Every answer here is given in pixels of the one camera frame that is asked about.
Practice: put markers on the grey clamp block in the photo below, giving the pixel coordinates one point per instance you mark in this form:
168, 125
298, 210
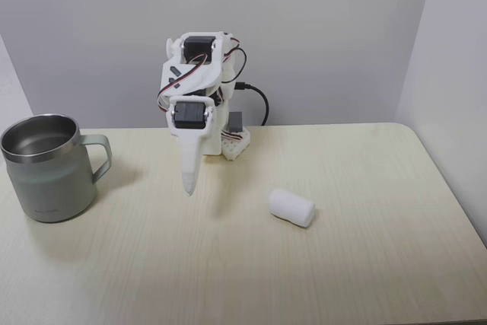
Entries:
236, 121

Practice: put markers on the white gauze dressing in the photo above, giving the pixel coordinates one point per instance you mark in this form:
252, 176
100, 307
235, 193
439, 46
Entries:
291, 208

